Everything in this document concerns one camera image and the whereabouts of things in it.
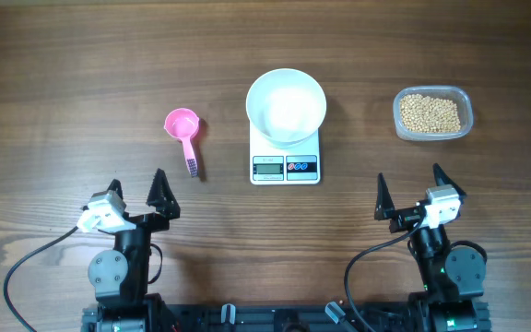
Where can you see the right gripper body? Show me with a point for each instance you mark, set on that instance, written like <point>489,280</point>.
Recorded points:
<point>405,219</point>

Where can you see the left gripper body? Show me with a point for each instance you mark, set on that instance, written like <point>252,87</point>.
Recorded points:
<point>153,223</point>

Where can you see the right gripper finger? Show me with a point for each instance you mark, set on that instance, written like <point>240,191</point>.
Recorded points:
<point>441,178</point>
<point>384,207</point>

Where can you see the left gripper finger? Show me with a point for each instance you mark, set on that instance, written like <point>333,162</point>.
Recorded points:
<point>115,190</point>
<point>161,198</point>

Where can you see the pink plastic measuring scoop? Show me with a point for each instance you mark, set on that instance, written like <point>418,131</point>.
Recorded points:
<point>183,125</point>

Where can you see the white digital kitchen scale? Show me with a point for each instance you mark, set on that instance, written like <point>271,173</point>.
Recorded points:
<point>296,164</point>

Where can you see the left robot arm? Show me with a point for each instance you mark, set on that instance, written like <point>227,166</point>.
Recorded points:
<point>120,276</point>

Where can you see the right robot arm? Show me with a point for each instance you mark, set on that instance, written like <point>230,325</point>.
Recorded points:
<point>452,272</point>

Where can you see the white bowl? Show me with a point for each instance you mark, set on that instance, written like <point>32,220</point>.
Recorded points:
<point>286,106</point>

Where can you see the clear plastic container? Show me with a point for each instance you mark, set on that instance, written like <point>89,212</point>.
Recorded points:
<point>458,96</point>

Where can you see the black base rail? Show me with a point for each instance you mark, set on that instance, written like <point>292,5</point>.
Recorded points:
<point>380,316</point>

